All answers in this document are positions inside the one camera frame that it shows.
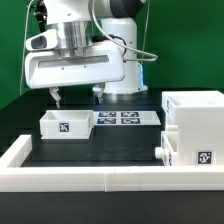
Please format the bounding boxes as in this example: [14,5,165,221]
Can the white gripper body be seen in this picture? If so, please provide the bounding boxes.
[25,44,125,89]

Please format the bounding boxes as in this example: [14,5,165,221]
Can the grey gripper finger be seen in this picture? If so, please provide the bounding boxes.
[49,87,61,108]

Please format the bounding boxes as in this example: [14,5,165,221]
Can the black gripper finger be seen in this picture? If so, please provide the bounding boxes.
[93,83,105,105]

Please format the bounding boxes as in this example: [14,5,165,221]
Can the white drawer tray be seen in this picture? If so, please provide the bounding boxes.
[40,110,94,139]
[155,131,178,166]

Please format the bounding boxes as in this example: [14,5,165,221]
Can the white front drawer tray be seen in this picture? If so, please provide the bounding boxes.
[155,131,178,166]

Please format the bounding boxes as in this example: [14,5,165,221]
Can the white drawer cabinet box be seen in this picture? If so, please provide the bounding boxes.
[162,91,224,166]

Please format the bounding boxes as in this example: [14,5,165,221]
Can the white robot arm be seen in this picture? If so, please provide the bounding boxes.
[25,0,148,101]

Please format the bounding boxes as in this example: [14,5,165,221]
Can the white marker tag plate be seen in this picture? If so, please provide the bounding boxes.
[94,111,160,126]

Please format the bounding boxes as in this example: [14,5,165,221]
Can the white hanging cable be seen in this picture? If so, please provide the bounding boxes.
[19,0,36,96]

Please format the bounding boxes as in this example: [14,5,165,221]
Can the black camera stand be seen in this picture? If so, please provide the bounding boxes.
[31,0,47,33]

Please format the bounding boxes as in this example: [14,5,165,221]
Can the white U-shaped table frame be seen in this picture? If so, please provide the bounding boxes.
[0,135,224,192]

